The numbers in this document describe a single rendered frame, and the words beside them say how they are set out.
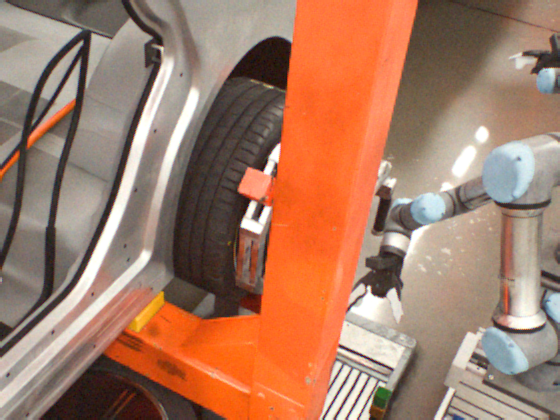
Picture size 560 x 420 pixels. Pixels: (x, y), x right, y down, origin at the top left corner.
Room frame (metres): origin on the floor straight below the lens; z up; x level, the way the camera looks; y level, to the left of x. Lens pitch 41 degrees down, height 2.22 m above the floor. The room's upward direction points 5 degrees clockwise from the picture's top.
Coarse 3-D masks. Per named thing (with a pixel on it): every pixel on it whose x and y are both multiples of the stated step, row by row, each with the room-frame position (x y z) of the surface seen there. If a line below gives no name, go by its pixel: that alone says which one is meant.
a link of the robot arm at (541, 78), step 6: (540, 72) 2.02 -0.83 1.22; (546, 72) 2.00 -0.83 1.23; (552, 72) 1.99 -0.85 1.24; (558, 72) 1.99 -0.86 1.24; (540, 78) 2.01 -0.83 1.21; (546, 78) 1.98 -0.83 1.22; (552, 78) 1.98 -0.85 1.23; (558, 78) 1.96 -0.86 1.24; (540, 84) 2.00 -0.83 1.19; (546, 84) 1.98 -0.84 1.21; (552, 84) 1.97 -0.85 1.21; (558, 84) 1.95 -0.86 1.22; (540, 90) 1.99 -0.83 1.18; (546, 90) 1.97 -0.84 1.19; (552, 90) 1.97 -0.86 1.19; (558, 90) 1.96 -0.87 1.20
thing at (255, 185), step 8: (248, 168) 1.51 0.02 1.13; (248, 176) 1.50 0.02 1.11; (256, 176) 1.49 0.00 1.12; (264, 176) 1.49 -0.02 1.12; (240, 184) 1.48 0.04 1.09; (248, 184) 1.48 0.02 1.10; (256, 184) 1.48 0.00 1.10; (264, 184) 1.47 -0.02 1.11; (272, 184) 1.48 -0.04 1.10; (240, 192) 1.47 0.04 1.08; (248, 192) 1.47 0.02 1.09; (256, 192) 1.46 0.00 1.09; (264, 192) 1.46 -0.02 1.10; (272, 192) 1.49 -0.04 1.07; (256, 200) 1.48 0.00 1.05; (264, 200) 1.45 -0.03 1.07; (272, 200) 1.49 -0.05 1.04
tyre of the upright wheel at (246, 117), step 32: (224, 96) 1.78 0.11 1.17; (256, 96) 1.78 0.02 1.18; (224, 128) 1.65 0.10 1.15; (256, 128) 1.65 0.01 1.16; (192, 160) 1.59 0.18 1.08; (224, 160) 1.57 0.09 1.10; (256, 160) 1.58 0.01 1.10; (192, 192) 1.53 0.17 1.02; (224, 192) 1.50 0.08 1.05; (192, 224) 1.49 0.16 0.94; (224, 224) 1.46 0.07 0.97; (192, 256) 1.47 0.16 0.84; (224, 256) 1.45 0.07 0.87; (224, 288) 1.47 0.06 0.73
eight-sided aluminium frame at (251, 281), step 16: (272, 160) 1.59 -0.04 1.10; (272, 176) 1.59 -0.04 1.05; (256, 208) 1.51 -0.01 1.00; (256, 224) 1.47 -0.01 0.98; (240, 240) 1.47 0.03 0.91; (256, 240) 1.45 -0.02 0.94; (240, 256) 1.47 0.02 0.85; (256, 256) 1.45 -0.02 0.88; (240, 272) 1.47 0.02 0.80; (256, 272) 1.45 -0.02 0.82; (256, 288) 1.46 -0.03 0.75
